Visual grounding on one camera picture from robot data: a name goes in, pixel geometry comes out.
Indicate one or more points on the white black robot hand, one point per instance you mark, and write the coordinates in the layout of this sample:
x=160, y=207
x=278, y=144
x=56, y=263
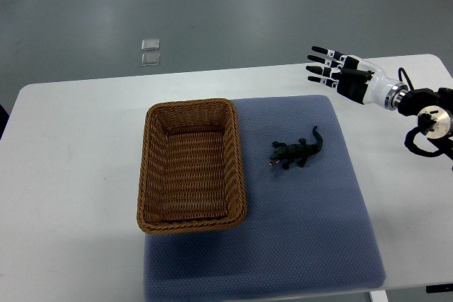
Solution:
x=355, y=78

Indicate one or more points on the dark green toy crocodile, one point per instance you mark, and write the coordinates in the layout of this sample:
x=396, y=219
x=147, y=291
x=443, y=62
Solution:
x=287, y=154

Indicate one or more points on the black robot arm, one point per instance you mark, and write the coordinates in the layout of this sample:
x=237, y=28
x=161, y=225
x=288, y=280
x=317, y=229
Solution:
x=433, y=110

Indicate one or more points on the brown wicker basket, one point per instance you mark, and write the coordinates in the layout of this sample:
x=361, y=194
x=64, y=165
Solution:
x=191, y=176

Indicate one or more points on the blue grey fabric mat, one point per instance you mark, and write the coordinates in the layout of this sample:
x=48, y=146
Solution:
x=307, y=230

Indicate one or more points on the upper clear floor tile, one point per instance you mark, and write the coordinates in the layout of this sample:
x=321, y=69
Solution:
x=150, y=44

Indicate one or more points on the white table leg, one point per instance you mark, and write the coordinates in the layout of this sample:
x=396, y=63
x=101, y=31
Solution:
x=378, y=296

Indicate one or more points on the black table control panel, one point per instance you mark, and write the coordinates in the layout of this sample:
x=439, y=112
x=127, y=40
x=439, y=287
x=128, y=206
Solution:
x=439, y=288

